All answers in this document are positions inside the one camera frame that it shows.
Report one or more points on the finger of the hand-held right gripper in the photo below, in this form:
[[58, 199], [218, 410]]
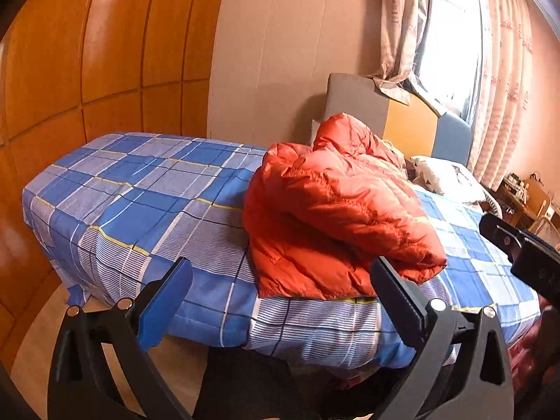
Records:
[[498, 232]]

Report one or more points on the wooden wardrobe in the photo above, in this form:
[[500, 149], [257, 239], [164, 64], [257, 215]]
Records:
[[87, 52]]

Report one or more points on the red cloth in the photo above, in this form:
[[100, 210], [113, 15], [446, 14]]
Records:
[[525, 358]]

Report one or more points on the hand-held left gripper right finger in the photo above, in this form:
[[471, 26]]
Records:
[[400, 304]]

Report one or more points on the pink patterned curtain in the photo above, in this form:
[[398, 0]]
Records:
[[503, 74], [400, 22]]

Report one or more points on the beige cloth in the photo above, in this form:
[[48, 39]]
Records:
[[396, 153]]

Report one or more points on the wooden chair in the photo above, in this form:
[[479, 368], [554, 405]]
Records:
[[537, 203]]

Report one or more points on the grey yellow blue headboard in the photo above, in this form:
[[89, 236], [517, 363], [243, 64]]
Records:
[[358, 100]]

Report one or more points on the bed with blue plaid sheet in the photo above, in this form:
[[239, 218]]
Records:
[[153, 210]]

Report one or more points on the window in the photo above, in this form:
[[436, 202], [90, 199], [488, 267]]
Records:
[[450, 39]]

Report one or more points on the wooden desk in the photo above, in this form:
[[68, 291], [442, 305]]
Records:
[[512, 194]]

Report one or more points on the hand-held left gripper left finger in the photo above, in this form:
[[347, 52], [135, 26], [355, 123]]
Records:
[[164, 304]]

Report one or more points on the orange down jacket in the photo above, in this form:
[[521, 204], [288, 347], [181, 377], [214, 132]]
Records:
[[332, 210]]

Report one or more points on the white pillow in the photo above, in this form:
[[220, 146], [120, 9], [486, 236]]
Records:
[[450, 177]]

